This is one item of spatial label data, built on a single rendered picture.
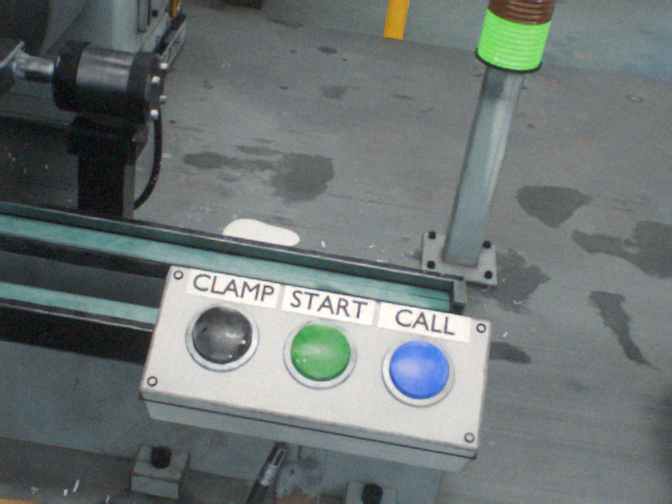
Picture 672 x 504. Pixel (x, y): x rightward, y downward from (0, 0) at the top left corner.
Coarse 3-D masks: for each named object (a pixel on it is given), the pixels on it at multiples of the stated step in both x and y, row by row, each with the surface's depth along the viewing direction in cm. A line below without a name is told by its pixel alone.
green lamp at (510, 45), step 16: (496, 32) 97; (512, 32) 96; (528, 32) 96; (544, 32) 97; (480, 48) 100; (496, 48) 98; (512, 48) 97; (528, 48) 97; (496, 64) 98; (512, 64) 98; (528, 64) 98
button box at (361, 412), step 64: (192, 320) 54; (256, 320) 54; (320, 320) 54; (384, 320) 54; (448, 320) 54; (192, 384) 52; (256, 384) 53; (320, 384) 53; (384, 384) 53; (448, 384) 53; (384, 448) 54; (448, 448) 52
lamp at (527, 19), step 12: (492, 0) 97; (504, 0) 95; (516, 0) 95; (528, 0) 95; (540, 0) 95; (552, 0) 95; (492, 12) 97; (504, 12) 96; (516, 12) 95; (528, 12) 95; (540, 12) 95; (552, 12) 97; (528, 24) 96; (540, 24) 96
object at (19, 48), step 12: (0, 48) 87; (12, 48) 88; (24, 48) 89; (0, 60) 85; (12, 60) 87; (24, 60) 88; (0, 72) 85; (12, 72) 87; (0, 84) 85; (12, 84) 88; (0, 96) 85
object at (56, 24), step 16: (0, 0) 93; (16, 0) 93; (32, 0) 93; (48, 0) 94; (64, 0) 99; (80, 0) 105; (0, 16) 94; (16, 16) 94; (32, 16) 94; (48, 16) 95; (64, 16) 101; (0, 32) 95; (16, 32) 95; (32, 32) 95; (48, 32) 97; (32, 48) 96; (48, 48) 103
